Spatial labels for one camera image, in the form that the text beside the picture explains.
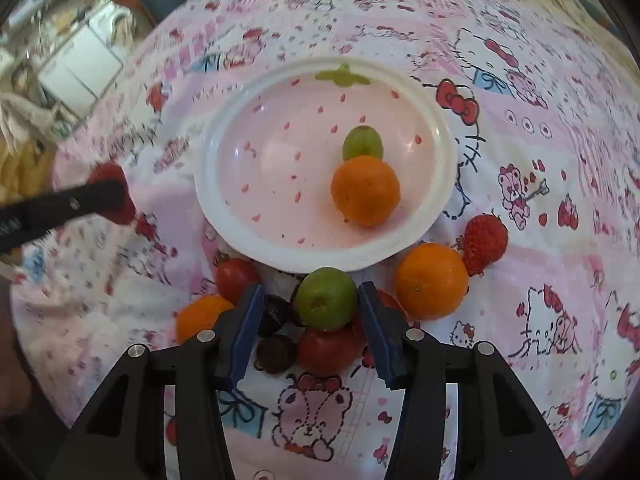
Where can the red strawberry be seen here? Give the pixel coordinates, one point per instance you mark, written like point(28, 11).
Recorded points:
point(484, 242)
point(106, 172)

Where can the dark purple fruit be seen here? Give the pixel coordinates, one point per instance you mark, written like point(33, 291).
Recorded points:
point(275, 314)
point(276, 355)

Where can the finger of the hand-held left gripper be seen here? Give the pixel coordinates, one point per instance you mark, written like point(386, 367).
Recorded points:
point(60, 210)

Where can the white cabinet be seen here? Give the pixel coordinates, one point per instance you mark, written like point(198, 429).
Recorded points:
point(82, 65)

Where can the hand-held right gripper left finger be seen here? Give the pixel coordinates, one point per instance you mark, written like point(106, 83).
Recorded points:
point(246, 332)

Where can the strawberry print white plate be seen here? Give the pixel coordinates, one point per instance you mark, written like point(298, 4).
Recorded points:
point(280, 175)

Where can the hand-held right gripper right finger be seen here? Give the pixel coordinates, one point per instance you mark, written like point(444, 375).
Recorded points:
point(384, 337)

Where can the cream fringed cloth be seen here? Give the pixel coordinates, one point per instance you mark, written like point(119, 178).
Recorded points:
point(27, 117)

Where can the pink cartoon printed blanket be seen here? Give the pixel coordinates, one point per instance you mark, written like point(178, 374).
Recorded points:
point(525, 135)

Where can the orange tangerine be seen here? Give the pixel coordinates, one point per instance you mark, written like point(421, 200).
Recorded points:
point(365, 191)
point(431, 281)
point(200, 316)

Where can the green round fruit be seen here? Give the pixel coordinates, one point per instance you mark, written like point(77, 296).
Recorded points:
point(325, 299)
point(362, 143)

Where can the red cherry tomato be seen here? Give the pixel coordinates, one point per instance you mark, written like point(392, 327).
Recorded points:
point(327, 351)
point(392, 304)
point(236, 279)

